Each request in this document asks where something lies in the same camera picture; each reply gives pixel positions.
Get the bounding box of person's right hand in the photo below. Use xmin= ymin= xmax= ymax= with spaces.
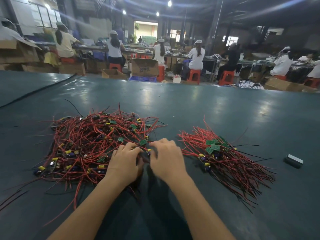
xmin=148 ymin=138 xmax=189 ymax=187

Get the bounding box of person's left hand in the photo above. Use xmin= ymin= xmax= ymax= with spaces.
xmin=105 ymin=142 xmax=144 ymax=188

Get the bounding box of large open cardboard box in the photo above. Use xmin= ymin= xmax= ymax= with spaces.
xmin=0 ymin=40 xmax=41 ymax=64

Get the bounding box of person's left forearm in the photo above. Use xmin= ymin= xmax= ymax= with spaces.
xmin=47 ymin=178 xmax=128 ymax=240

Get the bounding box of small black grey block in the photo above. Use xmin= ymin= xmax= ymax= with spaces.
xmin=284 ymin=154 xmax=304 ymax=169

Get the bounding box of yellow sack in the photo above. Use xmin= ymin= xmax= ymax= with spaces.
xmin=44 ymin=52 xmax=60 ymax=66

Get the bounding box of sorted bundle of wired boards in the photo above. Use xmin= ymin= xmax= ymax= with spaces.
xmin=177 ymin=117 xmax=277 ymax=208

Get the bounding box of grid window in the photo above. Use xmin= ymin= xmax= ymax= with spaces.
xmin=29 ymin=3 xmax=62 ymax=29

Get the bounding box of blue plastic crate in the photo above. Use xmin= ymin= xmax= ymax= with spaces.
xmin=128 ymin=75 xmax=158 ymax=82

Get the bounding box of dark green table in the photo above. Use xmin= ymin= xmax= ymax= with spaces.
xmin=0 ymin=71 xmax=320 ymax=240

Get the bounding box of person's right forearm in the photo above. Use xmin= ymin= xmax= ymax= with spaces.
xmin=167 ymin=176 xmax=236 ymax=240

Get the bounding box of heap of black white items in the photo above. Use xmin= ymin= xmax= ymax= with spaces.
xmin=235 ymin=80 xmax=265 ymax=90

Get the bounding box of pile of red-wired boards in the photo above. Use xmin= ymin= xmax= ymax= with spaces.
xmin=0 ymin=105 xmax=168 ymax=225

